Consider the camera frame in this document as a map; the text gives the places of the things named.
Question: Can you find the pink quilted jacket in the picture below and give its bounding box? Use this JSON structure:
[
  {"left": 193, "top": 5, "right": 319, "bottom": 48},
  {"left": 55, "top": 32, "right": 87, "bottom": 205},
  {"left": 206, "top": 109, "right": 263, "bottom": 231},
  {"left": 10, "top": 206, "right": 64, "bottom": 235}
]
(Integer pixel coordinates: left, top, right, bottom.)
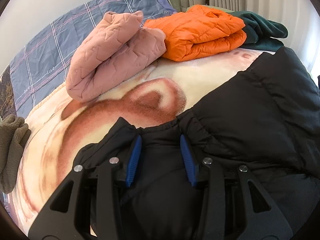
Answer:
[{"left": 66, "top": 11, "right": 166, "bottom": 102}]

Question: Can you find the black puffer jacket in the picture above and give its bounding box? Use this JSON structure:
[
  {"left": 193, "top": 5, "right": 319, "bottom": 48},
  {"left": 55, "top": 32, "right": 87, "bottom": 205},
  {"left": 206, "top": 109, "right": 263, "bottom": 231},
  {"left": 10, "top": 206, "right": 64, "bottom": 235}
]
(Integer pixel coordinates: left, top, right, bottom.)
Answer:
[{"left": 75, "top": 47, "right": 319, "bottom": 239}]

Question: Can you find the dark green fleece garment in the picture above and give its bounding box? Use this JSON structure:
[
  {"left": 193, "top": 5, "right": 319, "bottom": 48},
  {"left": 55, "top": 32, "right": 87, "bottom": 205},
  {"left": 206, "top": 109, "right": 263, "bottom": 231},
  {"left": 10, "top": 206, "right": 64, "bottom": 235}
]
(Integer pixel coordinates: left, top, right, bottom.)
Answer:
[{"left": 229, "top": 11, "right": 289, "bottom": 52}]

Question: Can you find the dark floral pillow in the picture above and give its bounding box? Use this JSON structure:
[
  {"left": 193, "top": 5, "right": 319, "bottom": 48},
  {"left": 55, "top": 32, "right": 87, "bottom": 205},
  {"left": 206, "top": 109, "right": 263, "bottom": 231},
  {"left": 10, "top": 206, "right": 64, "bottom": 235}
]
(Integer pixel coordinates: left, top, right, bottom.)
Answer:
[{"left": 0, "top": 65, "right": 16, "bottom": 119}]

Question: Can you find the orange puffer jacket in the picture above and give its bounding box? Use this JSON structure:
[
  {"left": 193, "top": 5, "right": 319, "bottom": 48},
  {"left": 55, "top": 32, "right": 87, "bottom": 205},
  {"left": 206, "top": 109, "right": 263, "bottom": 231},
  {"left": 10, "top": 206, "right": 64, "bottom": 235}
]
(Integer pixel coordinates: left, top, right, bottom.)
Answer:
[{"left": 144, "top": 5, "right": 247, "bottom": 62}]

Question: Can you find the blue plaid duvet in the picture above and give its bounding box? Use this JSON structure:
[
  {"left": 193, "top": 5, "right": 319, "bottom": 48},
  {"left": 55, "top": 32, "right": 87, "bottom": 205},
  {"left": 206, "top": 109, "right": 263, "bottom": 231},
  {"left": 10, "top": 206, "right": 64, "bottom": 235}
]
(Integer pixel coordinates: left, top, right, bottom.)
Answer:
[{"left": 9, "top": 0, "right": 176, "bottom": 118}]

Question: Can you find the grey-brown fleece garment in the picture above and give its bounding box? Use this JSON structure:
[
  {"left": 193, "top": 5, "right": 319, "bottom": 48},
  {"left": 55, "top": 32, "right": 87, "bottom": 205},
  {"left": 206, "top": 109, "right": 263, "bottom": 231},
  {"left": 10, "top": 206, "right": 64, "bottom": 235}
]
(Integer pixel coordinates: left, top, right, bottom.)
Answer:
[{"left": 0, "top": 114, "right": 31, "bottom": 194}]

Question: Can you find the cream printed blanket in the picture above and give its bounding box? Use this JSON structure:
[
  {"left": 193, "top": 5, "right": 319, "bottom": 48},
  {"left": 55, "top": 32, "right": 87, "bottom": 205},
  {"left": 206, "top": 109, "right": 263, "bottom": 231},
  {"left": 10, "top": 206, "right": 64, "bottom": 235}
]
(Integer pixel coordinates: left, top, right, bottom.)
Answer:
[{"left": 8, "top": 48, "right": 260, "bottom": 233}]

